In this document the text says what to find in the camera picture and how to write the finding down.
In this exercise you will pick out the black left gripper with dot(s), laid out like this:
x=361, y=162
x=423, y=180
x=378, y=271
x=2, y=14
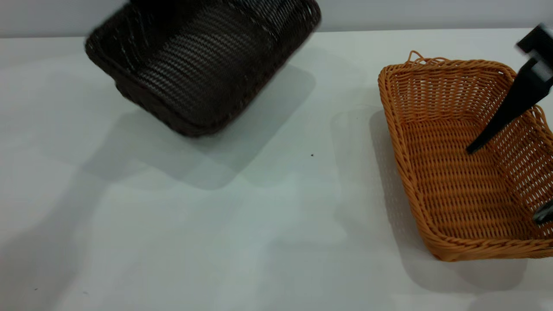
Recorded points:
x=155, y=7

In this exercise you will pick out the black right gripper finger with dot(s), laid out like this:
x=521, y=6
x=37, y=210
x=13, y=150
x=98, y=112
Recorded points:
x=545, y=214

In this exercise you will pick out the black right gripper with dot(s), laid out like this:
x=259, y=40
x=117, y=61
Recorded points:
x=541, y=43

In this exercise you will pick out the black woven wicker basket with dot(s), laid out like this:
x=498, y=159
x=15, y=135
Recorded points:
x=203, y=73

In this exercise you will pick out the orange woven wicker basket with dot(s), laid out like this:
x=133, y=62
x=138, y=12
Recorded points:
x=449, y=181

